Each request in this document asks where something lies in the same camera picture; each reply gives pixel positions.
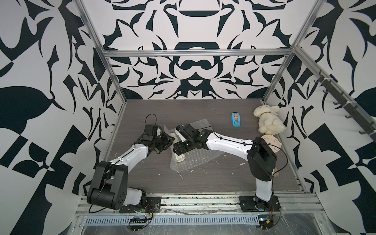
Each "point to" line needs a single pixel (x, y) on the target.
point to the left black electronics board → (138, 221)
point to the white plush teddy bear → (270, 123)
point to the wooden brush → (275, 175)
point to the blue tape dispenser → (236, 119)
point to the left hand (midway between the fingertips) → (174, 137)
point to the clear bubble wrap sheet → (197, 157)
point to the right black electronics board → (265, 223)
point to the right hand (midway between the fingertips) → (177, 146)
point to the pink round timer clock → (274, 143)
